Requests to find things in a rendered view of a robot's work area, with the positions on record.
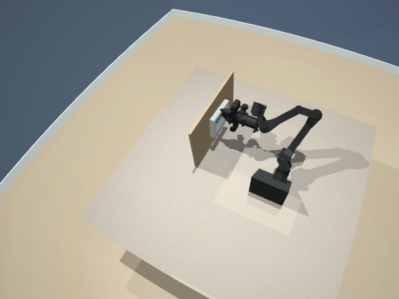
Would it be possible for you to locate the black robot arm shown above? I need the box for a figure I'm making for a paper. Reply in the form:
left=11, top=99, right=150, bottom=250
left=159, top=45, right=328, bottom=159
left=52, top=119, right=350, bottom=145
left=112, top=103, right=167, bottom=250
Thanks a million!
left=246, top=102, right=322, bottom=183

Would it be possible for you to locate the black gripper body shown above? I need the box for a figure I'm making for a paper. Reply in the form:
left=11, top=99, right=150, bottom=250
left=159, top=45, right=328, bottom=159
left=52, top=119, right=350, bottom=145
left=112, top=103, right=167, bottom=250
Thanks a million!
left=230, top=99, right=249, bottom=132

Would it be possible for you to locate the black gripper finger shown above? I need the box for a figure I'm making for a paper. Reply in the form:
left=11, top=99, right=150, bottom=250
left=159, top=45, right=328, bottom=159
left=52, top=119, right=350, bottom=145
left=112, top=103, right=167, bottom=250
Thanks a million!
left=221, top=112, right=234, bottom=124
left=220, top=108, right=231, bottom=116

